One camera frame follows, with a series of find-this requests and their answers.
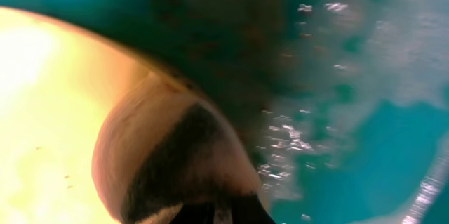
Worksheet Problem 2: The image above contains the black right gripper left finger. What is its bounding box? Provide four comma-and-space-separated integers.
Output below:
170, 203, 215, 224

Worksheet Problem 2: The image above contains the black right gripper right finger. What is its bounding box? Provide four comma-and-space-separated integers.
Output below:
232, 195, 276, 224

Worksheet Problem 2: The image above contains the green and yellow sponge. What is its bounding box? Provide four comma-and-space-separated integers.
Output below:
92, 74, 261, 223

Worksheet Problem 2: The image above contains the yellow plate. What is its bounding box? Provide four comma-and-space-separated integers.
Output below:
0, 6, 197, 224

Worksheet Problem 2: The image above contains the teal plastic tray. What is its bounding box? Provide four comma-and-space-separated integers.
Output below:
1, 0, 448, 223

